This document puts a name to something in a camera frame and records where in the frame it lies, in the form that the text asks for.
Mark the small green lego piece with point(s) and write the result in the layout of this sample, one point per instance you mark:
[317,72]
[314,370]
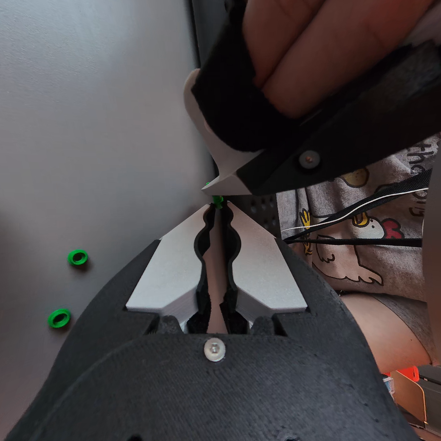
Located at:
[217,200]

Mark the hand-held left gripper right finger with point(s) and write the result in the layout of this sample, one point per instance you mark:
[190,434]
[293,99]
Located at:
[265,275]

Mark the person's right hand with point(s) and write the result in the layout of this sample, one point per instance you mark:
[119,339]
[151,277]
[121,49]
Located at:
[310,51]

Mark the black box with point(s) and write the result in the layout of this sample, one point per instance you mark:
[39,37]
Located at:
[434,396]

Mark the person's bare thigh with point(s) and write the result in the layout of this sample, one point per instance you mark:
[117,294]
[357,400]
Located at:
[379,339]

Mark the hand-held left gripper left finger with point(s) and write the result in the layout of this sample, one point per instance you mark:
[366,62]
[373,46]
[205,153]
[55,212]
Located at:
[165,275]

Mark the grey printed t-shirt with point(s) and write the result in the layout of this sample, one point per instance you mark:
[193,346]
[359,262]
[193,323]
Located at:
[396,268]

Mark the orange object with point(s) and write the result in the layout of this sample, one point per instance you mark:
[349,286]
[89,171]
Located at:
[408,374]

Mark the tan flat plate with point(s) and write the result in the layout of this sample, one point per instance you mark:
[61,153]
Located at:
[406,396]

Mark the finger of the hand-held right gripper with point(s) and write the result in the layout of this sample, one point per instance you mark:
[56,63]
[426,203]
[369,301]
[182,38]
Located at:
[220,158]
[230,186]

